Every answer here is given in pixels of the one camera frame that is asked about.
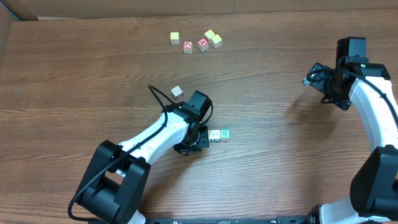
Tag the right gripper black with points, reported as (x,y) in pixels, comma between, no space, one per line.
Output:
(325,84)

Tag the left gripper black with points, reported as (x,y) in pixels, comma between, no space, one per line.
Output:
(195,144)

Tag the tan wooden block blue side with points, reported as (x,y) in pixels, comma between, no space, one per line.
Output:
(214,135)

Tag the green wooden block letter B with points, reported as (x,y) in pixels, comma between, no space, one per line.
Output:
(225,135)

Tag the white wooden block red drawing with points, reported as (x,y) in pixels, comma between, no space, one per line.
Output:
(177,92)

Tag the red wooden block letter O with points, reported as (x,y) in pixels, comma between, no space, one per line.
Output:
(188,47)

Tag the red wooden block letter E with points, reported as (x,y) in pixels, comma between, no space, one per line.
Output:
(203,44)

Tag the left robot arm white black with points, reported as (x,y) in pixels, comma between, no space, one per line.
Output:
(114,181)

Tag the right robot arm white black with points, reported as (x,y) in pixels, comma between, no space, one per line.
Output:
(355,81)

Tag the yellow wooden block far right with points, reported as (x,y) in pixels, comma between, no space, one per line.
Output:
(216,41)

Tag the yellow wooden block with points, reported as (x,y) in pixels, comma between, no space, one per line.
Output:
(216,41)
(174,38)
(208,35)

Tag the yellow wooden block far left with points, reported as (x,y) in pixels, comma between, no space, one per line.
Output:
(174,38)

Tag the yellow wooden block upper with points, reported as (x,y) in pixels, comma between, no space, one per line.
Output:
(208,35)

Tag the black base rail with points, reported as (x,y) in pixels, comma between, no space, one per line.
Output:
(301,219)

